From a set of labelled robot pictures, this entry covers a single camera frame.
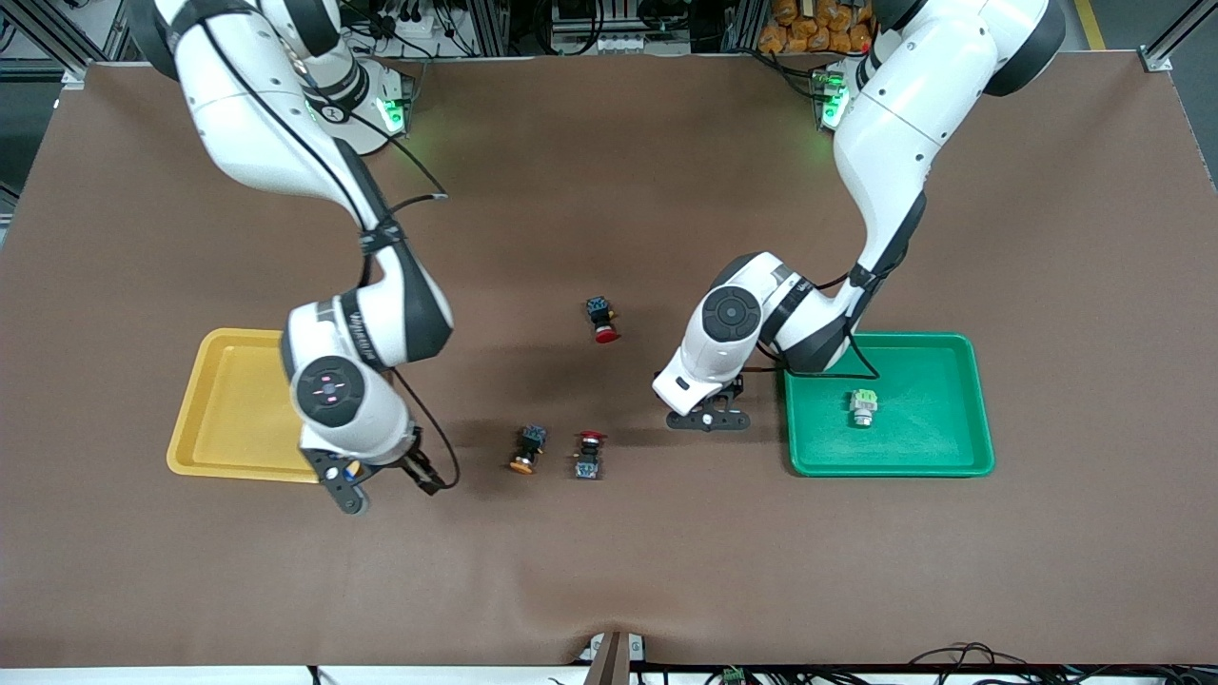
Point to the aluminium frame post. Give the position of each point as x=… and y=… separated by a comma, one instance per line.
x=1175, y=38
x=57, y=48

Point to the metal clamp bracket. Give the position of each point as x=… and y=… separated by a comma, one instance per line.
x=614, y=661

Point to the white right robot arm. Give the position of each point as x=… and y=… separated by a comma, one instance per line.
x=257, y=124

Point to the push button with green block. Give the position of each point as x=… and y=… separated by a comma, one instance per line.
x=863, y=409

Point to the green plastic tray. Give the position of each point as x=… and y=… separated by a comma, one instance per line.
x=933, y=419

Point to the yellow plastic tray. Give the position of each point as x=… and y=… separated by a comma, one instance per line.
x=228, y=409

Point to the red mushroom push button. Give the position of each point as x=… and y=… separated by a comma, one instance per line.
x=588, y=459
x=601, y=319

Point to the brown table mat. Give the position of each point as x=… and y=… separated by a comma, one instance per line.
x=609, y=190

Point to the yellow mushroom push button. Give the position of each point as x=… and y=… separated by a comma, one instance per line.
x=531, y=442

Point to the white power strip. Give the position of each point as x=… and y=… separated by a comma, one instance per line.
x=618, y=43

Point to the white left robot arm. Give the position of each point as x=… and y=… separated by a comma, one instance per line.
x=904, y=124

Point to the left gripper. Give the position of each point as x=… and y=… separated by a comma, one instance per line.
x=736, y=382

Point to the pile of orange parts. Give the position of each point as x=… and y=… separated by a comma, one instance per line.
x=809, y=29

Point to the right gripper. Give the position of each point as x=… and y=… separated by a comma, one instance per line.
x=416, y=466

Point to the small green terminal connector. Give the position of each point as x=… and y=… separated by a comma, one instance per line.
x=733, y=676

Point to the aluminium equipment rack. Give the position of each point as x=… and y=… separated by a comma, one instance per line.
x=495, y=24

